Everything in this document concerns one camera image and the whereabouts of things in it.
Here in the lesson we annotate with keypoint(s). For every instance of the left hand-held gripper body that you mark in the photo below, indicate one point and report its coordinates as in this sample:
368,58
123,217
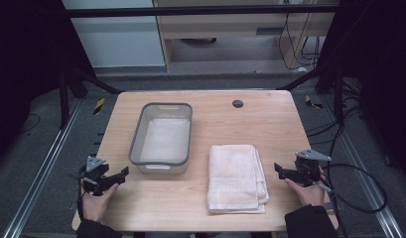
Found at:
95,177

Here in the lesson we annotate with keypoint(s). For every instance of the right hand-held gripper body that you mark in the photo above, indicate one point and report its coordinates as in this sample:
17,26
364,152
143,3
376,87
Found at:
308,170

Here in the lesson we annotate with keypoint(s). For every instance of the pale pink towel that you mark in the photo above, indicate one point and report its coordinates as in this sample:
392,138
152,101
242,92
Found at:
235,178

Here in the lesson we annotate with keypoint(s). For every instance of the white basin with grey rim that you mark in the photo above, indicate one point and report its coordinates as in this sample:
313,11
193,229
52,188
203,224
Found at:
164,139

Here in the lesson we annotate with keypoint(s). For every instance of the person's right hand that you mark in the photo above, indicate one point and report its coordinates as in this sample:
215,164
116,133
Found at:
309,195

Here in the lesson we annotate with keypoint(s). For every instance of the person's left hand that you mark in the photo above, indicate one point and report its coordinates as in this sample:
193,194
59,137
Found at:
95,206

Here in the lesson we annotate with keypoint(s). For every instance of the yellow black striped tape marker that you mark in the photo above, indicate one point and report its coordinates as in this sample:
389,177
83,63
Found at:
311,103
98,106

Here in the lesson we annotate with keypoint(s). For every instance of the black metal stand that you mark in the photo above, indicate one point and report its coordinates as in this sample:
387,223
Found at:
63,102
338,95

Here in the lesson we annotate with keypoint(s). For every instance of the white cabinet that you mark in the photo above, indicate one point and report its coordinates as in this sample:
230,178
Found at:
117,39

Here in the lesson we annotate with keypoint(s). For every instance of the aluminium floor rail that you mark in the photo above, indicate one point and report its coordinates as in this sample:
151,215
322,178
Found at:
366,178
41,175

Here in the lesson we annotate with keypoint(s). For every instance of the black horizontal frame bar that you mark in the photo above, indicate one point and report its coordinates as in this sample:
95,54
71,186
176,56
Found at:
190,12

